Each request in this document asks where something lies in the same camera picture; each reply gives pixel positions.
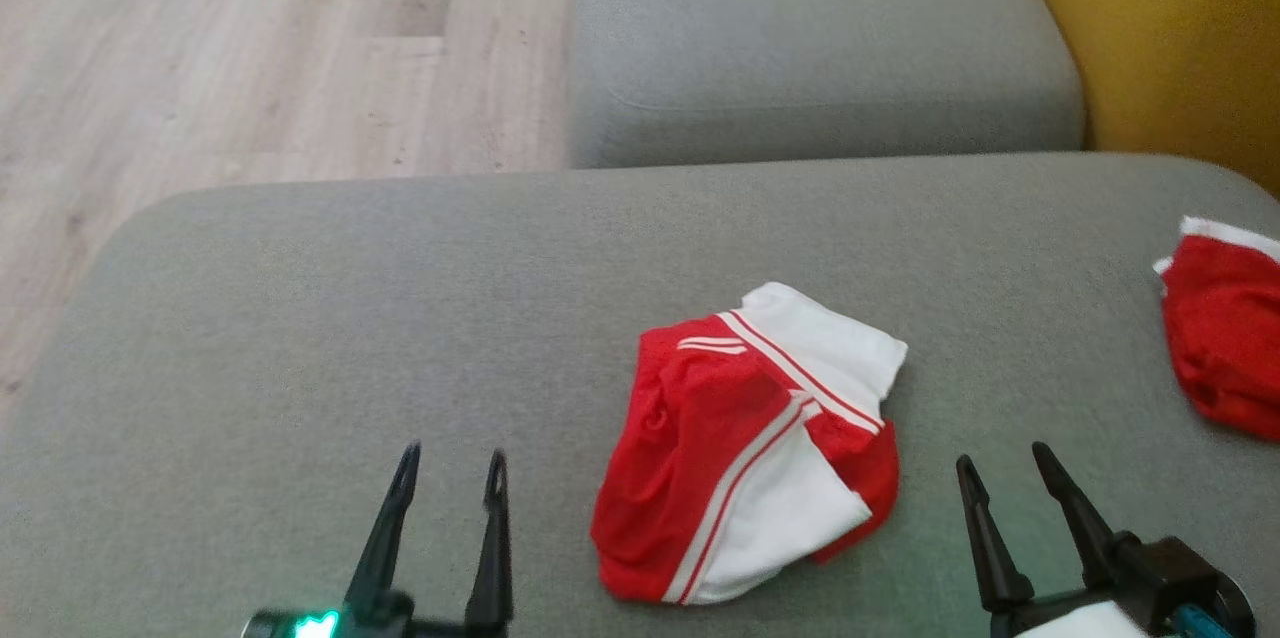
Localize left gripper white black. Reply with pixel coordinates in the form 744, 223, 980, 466
340, 441, 519, 638

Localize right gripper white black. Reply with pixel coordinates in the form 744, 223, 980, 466
954, 441, 1153, 638

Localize red garment white band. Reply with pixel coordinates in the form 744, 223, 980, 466
1153, 215, 1280, 443

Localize red white striped shorts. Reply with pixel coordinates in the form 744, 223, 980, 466
590, 281, 910, 607

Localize large grey sofa cushion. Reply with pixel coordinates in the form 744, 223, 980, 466
0, 151, 1280, 638

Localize yellow pillow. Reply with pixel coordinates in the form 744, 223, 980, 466
998, 0, 1280, 199

